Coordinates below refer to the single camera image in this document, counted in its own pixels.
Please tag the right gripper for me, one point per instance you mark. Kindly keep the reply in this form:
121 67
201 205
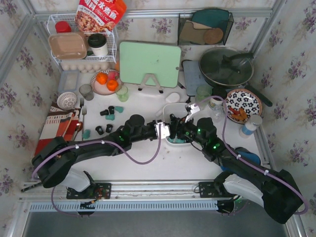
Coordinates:
181 129

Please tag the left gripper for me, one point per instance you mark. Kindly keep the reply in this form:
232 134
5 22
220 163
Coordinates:
154 129

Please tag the white storage basket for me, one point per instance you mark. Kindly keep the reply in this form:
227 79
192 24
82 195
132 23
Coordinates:
178 109

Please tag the black coffee capsule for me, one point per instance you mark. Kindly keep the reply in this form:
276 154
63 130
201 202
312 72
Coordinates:
109 128
99 130
104 113
111 109

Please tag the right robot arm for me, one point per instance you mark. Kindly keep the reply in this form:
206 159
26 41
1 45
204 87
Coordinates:
280 196

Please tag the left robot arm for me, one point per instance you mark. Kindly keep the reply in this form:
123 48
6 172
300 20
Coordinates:
53 165

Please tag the coffee cup on rack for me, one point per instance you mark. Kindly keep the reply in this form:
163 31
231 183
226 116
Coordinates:
98 43

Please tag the white plastic scoop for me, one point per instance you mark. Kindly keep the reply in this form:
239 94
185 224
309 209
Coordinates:
171 98

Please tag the small clear glass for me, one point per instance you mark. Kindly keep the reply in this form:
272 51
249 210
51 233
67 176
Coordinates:
217 114

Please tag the white cup black lid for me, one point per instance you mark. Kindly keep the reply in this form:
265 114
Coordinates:
216 102

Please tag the green plastic tumbler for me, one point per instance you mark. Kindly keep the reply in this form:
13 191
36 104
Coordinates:
203 92

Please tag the small green glass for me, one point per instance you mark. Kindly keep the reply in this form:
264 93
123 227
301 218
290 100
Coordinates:
122 93

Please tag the grey blue board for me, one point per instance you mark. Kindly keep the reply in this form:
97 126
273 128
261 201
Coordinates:
193 77

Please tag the red toy sausage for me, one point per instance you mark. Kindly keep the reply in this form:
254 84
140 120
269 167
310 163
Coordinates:
235 112

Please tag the orange toy food piece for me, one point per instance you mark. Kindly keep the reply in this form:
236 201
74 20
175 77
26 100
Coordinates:
243 114

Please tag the orange tangerine right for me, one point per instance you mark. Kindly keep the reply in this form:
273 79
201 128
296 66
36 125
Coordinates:
112 84

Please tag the orange tangerine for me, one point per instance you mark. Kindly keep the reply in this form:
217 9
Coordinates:
112 84
101 78

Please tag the plate with fruit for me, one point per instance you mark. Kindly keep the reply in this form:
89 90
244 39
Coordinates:
102 89

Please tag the green cutting board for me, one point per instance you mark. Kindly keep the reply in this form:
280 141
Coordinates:
139 59

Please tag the white bottle blue label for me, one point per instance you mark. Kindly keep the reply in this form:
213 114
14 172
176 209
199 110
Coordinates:
250 126

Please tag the floral patterned plate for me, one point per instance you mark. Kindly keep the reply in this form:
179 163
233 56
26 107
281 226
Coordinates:
243 98

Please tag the orange tangerine left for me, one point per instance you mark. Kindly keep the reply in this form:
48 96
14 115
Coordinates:
101 78

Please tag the black frying pan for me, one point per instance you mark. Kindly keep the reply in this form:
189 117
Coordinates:
229 68

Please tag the copper spoon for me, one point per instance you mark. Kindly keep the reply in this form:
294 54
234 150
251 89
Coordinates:
79 127

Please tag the grey glass cup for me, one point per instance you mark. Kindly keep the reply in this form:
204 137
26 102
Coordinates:
86 91

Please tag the egg carton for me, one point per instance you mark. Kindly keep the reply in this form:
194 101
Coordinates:
86 67

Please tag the white round strainer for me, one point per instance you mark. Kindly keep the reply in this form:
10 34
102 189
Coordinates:
66 100

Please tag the striped red placemat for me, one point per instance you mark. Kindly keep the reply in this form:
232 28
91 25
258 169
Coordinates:
58 123

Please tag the clear blue-rim container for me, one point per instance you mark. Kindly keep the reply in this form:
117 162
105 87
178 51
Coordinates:
68 81

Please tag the round cork coaster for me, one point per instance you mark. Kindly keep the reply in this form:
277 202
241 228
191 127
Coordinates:
213 36

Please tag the black mesh organizer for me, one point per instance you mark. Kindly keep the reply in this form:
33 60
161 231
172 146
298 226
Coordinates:
192 29

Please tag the beige lunch box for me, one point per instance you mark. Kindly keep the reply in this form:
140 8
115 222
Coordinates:
68 46

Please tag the white wire rack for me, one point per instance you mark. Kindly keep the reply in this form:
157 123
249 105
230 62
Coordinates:
112 39

